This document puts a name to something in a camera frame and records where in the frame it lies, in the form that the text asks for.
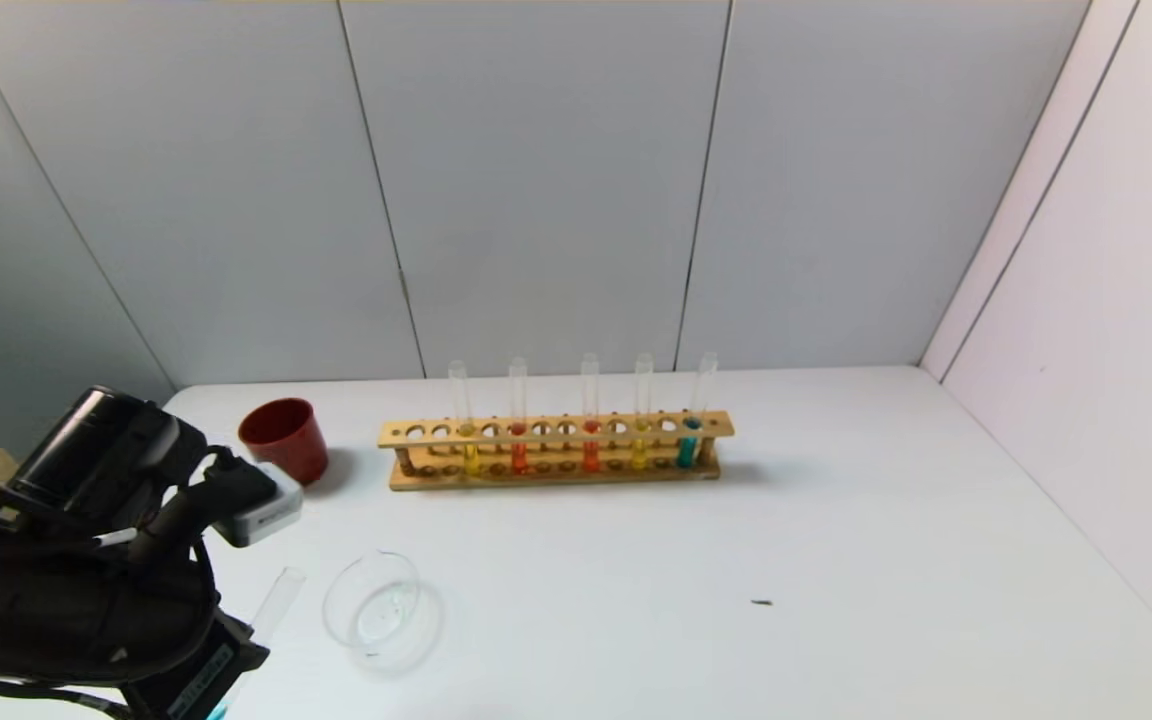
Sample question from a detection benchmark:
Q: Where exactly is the clear glass beaker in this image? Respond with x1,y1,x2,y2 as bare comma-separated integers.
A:
322,548,425,659

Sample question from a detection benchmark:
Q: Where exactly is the dark red plastic cup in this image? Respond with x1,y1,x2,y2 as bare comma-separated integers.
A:
238,398,330,488

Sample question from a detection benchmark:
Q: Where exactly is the yellow pigment glass test tube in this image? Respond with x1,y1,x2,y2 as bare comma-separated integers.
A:
630,352,655,472
451,360,482,478

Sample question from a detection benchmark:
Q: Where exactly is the orange pigment glass test tube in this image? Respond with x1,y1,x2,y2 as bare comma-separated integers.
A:
509,357,530,476
580,353,602,474

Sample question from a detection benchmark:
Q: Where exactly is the thin black camera cable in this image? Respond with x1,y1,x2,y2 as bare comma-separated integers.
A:
131,450,282,571

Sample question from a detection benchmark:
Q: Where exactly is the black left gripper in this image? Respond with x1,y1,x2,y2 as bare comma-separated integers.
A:
0,547,271,720

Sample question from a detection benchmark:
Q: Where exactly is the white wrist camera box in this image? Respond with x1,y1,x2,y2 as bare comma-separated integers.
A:
212,463,305,549

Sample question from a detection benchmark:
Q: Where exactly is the wooden test tube rack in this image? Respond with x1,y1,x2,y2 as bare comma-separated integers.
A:
379,410,736,492

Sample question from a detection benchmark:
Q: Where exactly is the blue pigment glass test tube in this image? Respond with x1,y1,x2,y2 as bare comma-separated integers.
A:
208,566,308,720
676,351,719,469

